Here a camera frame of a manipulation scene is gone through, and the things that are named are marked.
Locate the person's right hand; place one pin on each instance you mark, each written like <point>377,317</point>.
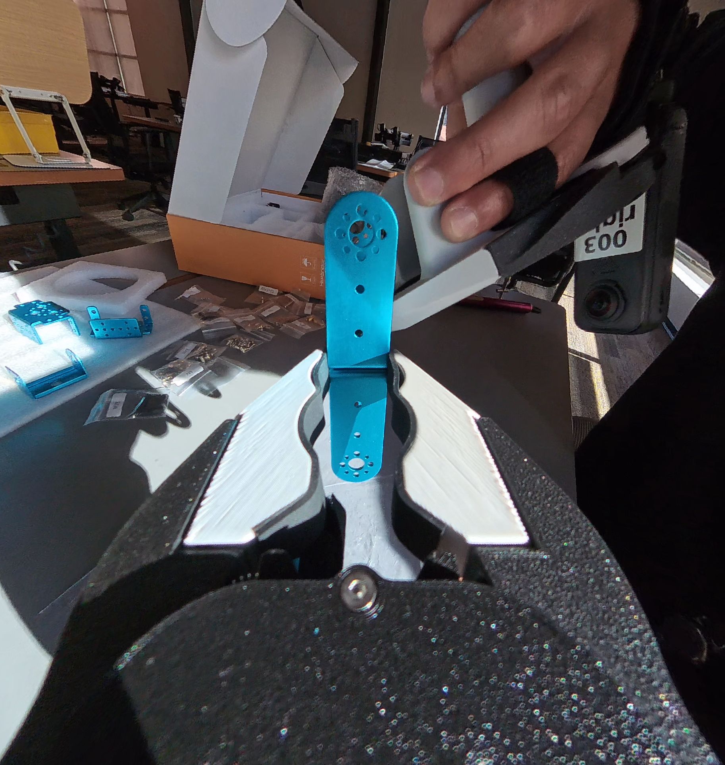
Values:
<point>577,71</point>

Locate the yellow plastic bin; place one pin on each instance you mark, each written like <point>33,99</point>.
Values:
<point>16,134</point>

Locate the pale yellow panel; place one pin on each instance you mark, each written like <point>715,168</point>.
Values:
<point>34,48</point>

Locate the pile of small screw bags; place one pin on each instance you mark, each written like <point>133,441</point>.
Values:
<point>243,342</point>

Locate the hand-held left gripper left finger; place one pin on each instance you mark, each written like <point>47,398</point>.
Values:
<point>249,478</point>

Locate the red pen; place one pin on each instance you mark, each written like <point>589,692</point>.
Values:
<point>500,303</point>

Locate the small blue metal part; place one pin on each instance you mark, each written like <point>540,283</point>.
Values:
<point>37,314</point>

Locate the grey desk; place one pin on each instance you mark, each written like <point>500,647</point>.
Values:
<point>488,370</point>

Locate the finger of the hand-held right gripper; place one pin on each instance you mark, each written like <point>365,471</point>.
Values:
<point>446,287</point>
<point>407,251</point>

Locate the bubble wrap piece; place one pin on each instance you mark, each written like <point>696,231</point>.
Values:
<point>344,179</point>

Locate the open white cardboard box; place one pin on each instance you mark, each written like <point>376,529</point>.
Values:
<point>237,89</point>

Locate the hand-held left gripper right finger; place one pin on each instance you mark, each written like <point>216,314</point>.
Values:
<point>458,478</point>

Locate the white metal frame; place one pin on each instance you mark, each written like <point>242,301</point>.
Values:
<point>34,93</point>

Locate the blue eared servo bracket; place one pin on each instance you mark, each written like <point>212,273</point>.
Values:
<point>117,327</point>

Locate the blue metal bracket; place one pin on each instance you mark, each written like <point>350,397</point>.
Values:
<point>359,311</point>

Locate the white foam block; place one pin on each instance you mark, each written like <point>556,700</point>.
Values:
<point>46,287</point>

